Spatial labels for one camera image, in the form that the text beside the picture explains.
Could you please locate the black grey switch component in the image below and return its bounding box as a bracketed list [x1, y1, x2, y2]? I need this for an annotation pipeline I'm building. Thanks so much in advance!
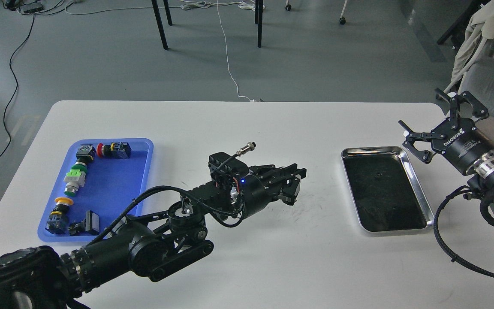
[75, 143, 96, 164]

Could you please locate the black table leg left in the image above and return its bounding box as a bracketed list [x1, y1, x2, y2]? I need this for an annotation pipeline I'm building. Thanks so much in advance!
[151, 0, 173, 50]

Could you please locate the white caster leg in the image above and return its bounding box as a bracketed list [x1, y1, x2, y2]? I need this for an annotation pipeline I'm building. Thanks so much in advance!
[284, 0, 349, 25]

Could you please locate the white floor cable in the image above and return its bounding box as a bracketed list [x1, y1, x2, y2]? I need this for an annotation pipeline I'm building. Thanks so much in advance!
[182, 0, 266, 103]

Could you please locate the black floor cable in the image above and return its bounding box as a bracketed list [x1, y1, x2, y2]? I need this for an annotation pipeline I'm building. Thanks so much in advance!
[0, 0, 76, 194]

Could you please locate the red push button switch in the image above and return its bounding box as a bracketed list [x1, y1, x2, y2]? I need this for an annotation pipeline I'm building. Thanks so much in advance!
[96, 142, 131, 160]

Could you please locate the yellow push button switch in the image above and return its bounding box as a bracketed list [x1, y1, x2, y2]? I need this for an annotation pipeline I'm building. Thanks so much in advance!
[45, 196, 74, 234]

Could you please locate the black table leg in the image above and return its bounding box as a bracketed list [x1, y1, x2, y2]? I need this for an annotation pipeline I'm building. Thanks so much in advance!
[255, 0, 263, 48]
[151, 0, 173, 50]

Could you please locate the black right-side robot arm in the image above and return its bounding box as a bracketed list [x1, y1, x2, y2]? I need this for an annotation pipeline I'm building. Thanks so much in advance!
[399, 88, 494, 278]

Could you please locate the grey chair with beige cloth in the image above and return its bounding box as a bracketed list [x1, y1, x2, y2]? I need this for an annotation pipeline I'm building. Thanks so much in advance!
[445, 0, 494, 117]

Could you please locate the black table leg right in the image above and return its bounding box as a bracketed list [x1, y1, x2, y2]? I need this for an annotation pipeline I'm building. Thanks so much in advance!
[255, 0, 263, 48]

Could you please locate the black left-side robot arm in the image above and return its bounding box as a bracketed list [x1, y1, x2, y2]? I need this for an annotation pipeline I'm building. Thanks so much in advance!
[0, 142, 307, 309]

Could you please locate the black cylindrical left-side gripper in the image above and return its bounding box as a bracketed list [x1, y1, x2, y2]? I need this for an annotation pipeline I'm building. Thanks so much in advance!
[237, 164, 307, 217]

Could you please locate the black cylindrical right-side gripper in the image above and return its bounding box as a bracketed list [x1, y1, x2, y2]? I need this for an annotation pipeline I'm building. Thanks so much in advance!
[398, 88, 494, 176]

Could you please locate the black power strip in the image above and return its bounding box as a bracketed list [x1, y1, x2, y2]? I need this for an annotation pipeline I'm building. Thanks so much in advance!
[2, 0, 43, 14]

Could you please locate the black switch block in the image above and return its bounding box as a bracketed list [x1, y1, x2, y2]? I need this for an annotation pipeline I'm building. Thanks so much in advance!
[67, 210, 100, 236]

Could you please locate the green push button switch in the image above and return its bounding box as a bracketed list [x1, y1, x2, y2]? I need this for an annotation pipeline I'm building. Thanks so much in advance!
[63, 161, 87, 197]

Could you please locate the silver metal tray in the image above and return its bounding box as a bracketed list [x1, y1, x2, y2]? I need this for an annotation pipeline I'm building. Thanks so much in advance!
[341, 146, 434, 236]

